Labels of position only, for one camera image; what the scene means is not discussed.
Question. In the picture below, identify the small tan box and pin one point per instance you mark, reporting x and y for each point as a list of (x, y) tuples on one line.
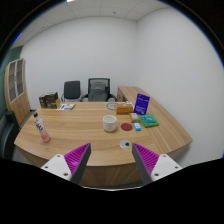
[(134, 117)]

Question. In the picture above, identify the dark chair at left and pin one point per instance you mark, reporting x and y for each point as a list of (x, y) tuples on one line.
[(9, 129)]

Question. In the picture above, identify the wooden tissue box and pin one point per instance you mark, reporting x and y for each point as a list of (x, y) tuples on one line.
[(124, 109)]

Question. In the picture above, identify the black office chair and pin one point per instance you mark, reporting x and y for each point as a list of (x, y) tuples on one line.
[(72, 91)]

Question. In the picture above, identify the colourful brochure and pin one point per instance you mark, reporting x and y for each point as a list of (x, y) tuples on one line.
[(66, 106)]

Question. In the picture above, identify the dark brown boxes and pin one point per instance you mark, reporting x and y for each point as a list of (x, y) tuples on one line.
[(49, 100)]

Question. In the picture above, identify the green book stack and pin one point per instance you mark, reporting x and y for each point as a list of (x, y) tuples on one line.
[(148, 120)]

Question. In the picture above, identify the grey mesh office chair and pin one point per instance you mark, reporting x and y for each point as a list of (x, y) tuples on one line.
[(99, 90)]

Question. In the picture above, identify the small blue card box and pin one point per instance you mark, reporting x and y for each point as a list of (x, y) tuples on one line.
[(137, 126)]

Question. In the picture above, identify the wooden glass-door cabinet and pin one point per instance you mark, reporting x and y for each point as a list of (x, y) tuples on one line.
[(15, 90)]

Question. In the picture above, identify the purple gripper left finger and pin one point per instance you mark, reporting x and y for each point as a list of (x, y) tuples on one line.
[(71, 166)]

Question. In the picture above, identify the purple standing sign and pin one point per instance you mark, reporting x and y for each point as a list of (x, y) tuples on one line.
[(141, 104)]

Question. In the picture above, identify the round patterned mat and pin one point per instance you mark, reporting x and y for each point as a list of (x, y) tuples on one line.
[(110, 106)]

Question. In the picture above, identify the white ceramic cup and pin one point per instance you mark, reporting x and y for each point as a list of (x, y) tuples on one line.
[(109, 123)]

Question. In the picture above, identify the grey desk cable grommet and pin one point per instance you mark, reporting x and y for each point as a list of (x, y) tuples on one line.
[(124, 144)]

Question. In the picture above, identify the red round coaster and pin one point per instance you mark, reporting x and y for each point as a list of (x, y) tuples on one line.
[(126, 127)]

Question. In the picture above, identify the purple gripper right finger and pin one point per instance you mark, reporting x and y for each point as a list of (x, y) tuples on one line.
[(152, 166)]

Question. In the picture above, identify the clear bottle pink drink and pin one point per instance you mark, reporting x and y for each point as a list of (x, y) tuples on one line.
[(40, 127)]

